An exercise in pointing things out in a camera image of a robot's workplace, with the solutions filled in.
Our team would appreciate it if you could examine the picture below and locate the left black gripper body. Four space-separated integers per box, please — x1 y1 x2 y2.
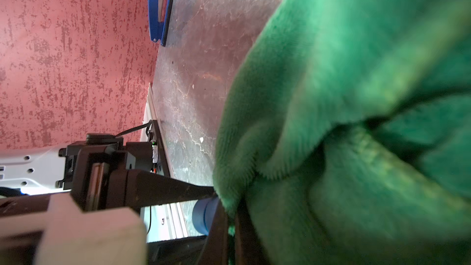
0 143 137 229

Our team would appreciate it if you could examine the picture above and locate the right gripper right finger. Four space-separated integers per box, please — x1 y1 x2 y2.
235 200 270 265

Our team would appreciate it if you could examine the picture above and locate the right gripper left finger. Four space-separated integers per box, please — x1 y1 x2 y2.
197 201 229 265

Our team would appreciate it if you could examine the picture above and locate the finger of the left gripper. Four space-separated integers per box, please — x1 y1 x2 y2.
125 170 215 209

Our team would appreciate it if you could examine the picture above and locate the green microfiber cloth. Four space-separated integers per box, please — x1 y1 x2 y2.
213 0 471 265

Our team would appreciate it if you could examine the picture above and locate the blue tube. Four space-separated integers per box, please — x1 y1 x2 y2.
192 197 220 236

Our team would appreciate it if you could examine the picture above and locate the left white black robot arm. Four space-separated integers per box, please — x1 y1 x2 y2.
1 134 215 212

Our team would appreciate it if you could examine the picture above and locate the blue stapler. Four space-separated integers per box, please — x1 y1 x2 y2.
147 0 173 47

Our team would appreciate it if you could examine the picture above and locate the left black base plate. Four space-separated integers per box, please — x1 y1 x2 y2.
146 120 171 177

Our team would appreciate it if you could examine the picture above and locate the aluminium front rail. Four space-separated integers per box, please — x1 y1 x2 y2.
141 84 190 242

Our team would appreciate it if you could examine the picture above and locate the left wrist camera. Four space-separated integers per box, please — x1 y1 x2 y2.
1 193 147 265

